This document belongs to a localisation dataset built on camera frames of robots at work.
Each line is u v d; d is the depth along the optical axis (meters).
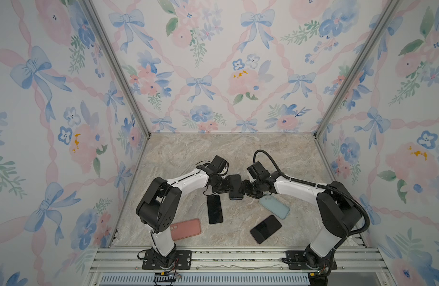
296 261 0.73
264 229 1.06
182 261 0.74
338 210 0.46
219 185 0.78
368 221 0.43
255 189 0.77
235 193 0.88
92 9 0.69
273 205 0.90
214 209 0.86
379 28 0.74
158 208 0.48
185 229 0.82
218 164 0.75
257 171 0.73
